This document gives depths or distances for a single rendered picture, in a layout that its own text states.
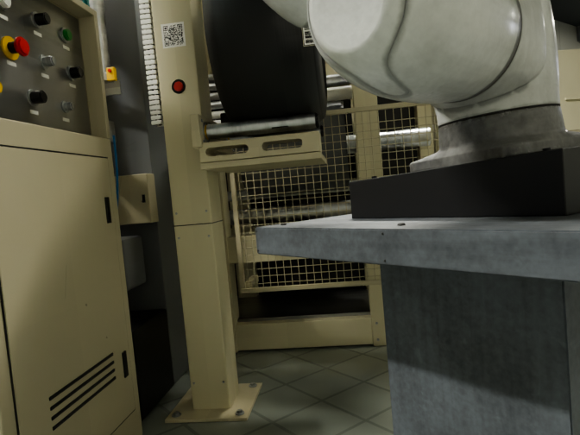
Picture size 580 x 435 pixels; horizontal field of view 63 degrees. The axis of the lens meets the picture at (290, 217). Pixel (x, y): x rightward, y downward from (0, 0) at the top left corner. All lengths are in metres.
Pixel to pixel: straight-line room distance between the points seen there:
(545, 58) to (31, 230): 0.99
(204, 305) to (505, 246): 1.26
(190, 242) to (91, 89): 0.54
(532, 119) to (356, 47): 0.28
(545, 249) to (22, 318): 0.97
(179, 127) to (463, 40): 1.20
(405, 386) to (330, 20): 0.49
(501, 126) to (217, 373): 1.26
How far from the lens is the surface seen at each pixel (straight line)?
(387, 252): 0.51
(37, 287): 1.16
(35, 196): 1.18
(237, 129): 1.45
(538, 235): 0.43
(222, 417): 1.64
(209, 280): 1.57
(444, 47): 0.47
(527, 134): 0.65
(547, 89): 0.68
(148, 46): 1.68
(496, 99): 0.65
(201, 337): 1.63
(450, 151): 0.67
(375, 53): 0.45
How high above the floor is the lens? 0.70
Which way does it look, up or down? 3 degrees down
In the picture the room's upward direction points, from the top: 5 degrees counter-clockwise
